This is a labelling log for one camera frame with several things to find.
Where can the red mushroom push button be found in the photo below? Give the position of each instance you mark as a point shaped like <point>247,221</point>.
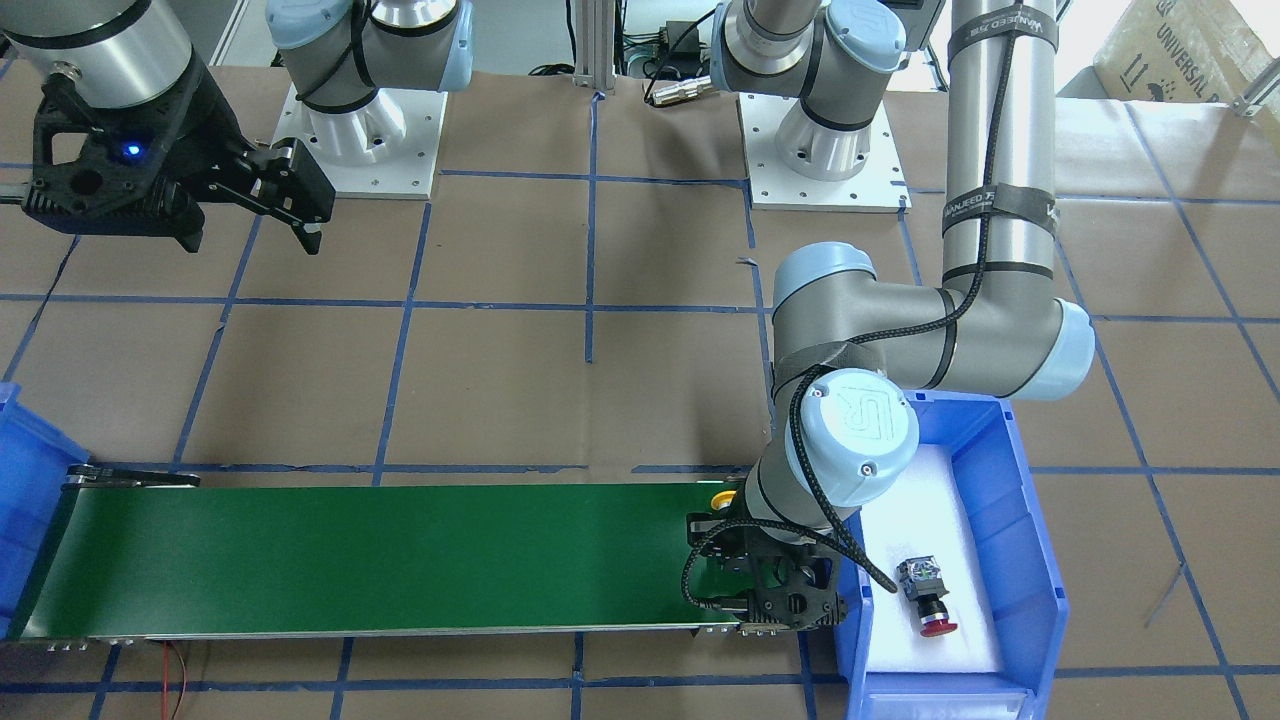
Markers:
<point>922,581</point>

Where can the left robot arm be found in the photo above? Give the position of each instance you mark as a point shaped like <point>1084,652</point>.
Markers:
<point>849,346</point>

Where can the blue plastic target bin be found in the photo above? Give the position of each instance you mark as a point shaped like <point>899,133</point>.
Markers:
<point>35,456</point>

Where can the green conveyor belt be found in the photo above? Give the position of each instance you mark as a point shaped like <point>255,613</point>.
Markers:
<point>162,558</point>

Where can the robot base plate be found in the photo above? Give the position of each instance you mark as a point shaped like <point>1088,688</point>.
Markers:
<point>386,150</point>
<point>795,164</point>

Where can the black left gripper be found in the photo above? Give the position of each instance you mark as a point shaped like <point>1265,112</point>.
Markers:
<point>722,566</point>

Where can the yellow mushroom push button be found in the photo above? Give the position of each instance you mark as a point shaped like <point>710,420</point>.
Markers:
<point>722,500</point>

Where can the white foam pad source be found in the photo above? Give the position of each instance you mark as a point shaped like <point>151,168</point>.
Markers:
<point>921,514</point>

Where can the blue plastic source bin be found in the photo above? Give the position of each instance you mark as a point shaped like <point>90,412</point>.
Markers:
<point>968,500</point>

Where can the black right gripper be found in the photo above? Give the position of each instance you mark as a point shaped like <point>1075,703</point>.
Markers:
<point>203,118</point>

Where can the cardboard box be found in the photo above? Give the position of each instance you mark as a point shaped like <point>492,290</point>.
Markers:
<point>1182,51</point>

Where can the aluminium profile post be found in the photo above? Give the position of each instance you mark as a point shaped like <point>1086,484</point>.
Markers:
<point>594,24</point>

